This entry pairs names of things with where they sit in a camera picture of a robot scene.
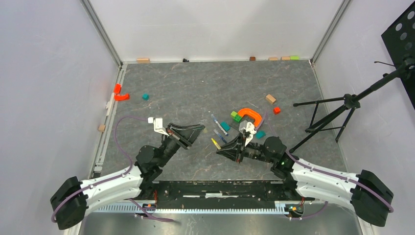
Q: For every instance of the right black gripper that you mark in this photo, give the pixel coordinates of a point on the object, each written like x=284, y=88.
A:
x=237, y=148

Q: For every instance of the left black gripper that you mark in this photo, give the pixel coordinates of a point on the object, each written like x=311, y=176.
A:
x=184, y=136

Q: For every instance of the yellow pen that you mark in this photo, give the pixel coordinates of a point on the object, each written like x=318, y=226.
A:
x=216, y=144

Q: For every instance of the blue white pen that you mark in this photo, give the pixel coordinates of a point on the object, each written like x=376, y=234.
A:
x=219, y=125

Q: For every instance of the dark blue pen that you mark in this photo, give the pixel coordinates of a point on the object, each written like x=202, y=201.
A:
x=220, y=136

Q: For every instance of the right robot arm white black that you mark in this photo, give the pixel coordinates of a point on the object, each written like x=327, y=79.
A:
x=363, y=193

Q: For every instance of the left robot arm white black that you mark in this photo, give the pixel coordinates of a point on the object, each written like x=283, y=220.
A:
x=75, y=199

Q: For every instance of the grey lego baseplate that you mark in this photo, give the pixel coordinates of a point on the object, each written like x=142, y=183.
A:
x=235, y=124

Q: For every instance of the teal block centre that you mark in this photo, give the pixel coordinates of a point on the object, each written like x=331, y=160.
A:
x=225, y=126

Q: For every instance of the teal block near baseplate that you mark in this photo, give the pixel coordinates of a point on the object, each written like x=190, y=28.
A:
x=260, y=134

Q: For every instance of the green lego brick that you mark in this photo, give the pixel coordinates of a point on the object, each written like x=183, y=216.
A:
x=235, y=116

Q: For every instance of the orange curved block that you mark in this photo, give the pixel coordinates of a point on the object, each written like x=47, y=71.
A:
x=251, y=114

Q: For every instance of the small red cube right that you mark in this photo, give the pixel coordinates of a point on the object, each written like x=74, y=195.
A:
x=276, y=110

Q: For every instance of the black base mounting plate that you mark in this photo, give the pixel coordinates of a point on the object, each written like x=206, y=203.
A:
x=220, y=195

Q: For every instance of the tan wooden block right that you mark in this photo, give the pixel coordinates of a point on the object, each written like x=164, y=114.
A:
x=271, y=99

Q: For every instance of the red curved block left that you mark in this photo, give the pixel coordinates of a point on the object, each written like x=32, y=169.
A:
x=121, y=97

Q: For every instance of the red block upper left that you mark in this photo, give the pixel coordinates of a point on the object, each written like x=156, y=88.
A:
x=117, y=88

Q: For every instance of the tan block back left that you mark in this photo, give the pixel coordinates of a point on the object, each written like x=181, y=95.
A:
x=143, y=60

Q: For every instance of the black tripod stand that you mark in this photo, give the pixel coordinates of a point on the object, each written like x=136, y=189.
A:
x=351, y=102

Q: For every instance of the black perforated panel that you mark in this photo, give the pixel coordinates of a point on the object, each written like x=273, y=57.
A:
x=399, y=40

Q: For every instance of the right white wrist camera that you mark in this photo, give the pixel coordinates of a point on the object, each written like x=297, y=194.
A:
x=248, y=130

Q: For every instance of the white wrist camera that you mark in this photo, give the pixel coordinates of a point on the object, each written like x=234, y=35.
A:
x=158, y=127
x=248, y=130

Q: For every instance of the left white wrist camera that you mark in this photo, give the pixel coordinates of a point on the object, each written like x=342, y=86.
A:
x=158, y=127

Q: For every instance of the toothed aluminium rail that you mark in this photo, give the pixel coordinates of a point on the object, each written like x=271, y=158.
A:
x=129, y=207

